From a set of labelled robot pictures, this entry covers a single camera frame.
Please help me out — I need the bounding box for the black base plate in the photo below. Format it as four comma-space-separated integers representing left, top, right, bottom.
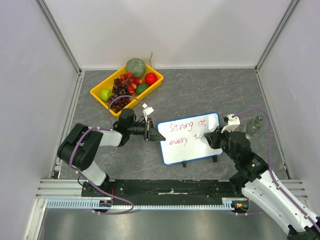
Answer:
81, 178, 260, 206

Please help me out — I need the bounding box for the dark green lime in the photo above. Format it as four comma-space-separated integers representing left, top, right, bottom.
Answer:
135, 83, 149, 96

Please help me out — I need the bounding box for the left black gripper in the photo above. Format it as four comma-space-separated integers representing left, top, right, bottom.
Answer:
128, 118, 165, 142

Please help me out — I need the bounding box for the red fruit cluster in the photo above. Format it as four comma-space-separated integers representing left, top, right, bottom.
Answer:
119, 72, 143, 96

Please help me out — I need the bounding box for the yellow plastic tray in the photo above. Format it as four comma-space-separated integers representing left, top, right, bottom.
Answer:
90, 65, 164, 118

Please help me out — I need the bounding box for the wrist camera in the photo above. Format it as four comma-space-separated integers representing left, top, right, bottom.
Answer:
221, 114, 241, 133
142, 103, 154, 122

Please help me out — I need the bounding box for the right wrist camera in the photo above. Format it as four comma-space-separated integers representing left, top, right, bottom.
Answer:
221, 114, 241, 133

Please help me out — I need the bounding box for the red apple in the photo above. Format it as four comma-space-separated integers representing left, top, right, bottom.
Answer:
144, 72, 158, 86

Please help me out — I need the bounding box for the green melon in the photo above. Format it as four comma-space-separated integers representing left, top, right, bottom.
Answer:
125, 57, 146, 78

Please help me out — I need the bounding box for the light blue cable duct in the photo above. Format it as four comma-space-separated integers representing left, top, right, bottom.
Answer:
47, 199, 234, 211

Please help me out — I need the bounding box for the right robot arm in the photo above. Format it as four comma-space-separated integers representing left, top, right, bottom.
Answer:
203, 127, 320, 240

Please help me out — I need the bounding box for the light green apple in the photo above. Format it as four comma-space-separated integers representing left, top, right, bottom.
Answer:
98, 88, 113, 102

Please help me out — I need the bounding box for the blue framed whiteboard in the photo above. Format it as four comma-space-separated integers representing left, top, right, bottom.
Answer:
157, 112, 223, 166

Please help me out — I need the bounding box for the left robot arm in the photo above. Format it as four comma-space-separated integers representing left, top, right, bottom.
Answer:
57, 107, 166, 197

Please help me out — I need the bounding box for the purple grape bunch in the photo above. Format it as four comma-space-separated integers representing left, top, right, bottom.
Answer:
107, 78, 132, 114

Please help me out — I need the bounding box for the glass soda bottle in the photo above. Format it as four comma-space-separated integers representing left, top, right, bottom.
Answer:
244, 115, 264, 139

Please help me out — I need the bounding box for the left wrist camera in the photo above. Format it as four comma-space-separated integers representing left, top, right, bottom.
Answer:
142, 103, 154, 122

